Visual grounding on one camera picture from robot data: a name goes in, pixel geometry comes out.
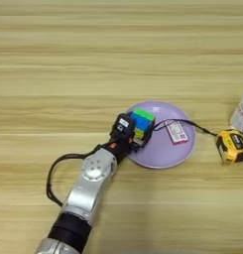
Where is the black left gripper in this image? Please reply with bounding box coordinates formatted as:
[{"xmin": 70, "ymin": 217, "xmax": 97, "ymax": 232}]
[{"xmin": 126, "ymin": 111, "xmax": 156, "ymax": 153}]

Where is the colourful puzzle cube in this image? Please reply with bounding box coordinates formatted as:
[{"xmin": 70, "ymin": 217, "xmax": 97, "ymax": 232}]
[{"xmin": 130, "ymin": 107, "xmax": 157, "ymax": 148}]

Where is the clear bottle with red cap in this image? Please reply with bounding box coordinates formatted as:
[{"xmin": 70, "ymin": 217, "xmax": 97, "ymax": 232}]
[{"xmin": 229, "ymin": 93, "xmax": 243, "ymax": 133}]

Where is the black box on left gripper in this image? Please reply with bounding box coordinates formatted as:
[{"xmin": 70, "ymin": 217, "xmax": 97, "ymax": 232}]
[{"xmin": 110, "ymin": 112, "xmax": 137, "ymax": 139}]

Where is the yellow black tape measure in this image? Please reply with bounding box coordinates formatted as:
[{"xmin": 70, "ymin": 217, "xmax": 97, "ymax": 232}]
[{"xmin": 214, "ymin": 128, "xmax": 243, "ymax": 166}]

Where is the pink and white card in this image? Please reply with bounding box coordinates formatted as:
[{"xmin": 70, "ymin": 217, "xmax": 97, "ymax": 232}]
[{"xmin": 164, "ymin": 120, "xmax": 189, "ymax": 146}]

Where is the purple round plate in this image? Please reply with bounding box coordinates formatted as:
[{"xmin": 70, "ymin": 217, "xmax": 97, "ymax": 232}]
[{"xmin": 124, "ymin": 100, "xmax": 197, "ymax": 170}]

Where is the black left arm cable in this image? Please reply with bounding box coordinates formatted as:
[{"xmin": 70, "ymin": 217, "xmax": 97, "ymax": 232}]
[{"xmin": 46, "ymin": 142, "xmax": 112, "ymax": 208}]

